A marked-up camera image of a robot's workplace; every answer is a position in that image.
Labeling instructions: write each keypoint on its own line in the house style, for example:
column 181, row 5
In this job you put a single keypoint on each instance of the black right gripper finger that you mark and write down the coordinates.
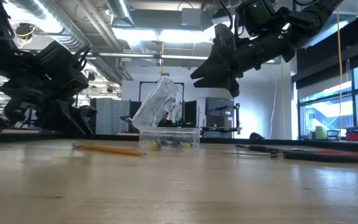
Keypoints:
column 214, row 70
column 225, row 82

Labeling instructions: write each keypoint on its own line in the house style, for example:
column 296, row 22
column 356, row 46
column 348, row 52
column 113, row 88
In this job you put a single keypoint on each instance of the clear plastic supply box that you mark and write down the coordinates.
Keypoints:
column 157, row 102

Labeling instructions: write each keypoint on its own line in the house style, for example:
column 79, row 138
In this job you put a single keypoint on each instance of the red and black scissors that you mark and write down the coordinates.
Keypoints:
column 328, row 157

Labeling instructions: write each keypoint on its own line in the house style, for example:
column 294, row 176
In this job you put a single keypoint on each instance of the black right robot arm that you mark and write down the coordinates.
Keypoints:
column 309, row 18

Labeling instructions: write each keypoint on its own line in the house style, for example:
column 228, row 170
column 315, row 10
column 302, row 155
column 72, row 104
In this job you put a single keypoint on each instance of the black ceiling mounted device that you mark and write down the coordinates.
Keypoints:
column 25, row 30

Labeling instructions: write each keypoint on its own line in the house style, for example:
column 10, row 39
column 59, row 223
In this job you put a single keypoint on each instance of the black machine on stand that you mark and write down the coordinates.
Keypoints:
column 219, row 107

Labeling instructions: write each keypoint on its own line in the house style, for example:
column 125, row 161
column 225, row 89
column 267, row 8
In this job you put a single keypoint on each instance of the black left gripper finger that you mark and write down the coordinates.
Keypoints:
column 68, row 115

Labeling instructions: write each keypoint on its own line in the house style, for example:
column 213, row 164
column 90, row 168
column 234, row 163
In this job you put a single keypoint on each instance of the yellow-green cup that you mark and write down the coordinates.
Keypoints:
column 321, row 133

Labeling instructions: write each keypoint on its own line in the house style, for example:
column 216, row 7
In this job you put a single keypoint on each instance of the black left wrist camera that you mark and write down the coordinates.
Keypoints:
column 88, row 113

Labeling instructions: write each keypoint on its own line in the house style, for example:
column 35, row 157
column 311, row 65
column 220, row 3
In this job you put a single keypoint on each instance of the grey ceiling box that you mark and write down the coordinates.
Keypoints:
column 191, row 17

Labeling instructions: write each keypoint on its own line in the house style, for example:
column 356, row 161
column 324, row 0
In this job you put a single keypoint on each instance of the person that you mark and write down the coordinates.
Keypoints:
column 165, row 119
column 29, row 115

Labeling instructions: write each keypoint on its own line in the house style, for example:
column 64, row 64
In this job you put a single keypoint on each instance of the grey partition cabinet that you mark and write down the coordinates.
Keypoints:
column 113, row 116

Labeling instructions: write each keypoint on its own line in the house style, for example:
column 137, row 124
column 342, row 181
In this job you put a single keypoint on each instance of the long ceiling light strip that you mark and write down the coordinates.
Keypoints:
column 135, row 55

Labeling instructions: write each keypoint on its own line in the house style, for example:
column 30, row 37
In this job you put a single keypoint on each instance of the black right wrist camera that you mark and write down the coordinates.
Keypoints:
column 224, row 37

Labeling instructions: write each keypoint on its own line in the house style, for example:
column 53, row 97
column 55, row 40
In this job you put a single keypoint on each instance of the orange pencil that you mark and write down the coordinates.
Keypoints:
column 110, row 150

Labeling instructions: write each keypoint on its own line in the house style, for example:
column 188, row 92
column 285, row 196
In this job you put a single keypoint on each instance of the black dome object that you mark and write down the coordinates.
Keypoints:
column 256, row 136

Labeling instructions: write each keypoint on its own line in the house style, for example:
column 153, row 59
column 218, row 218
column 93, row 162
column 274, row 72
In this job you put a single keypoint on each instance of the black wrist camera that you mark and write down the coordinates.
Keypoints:
column 224, row 37
column 88, row 113

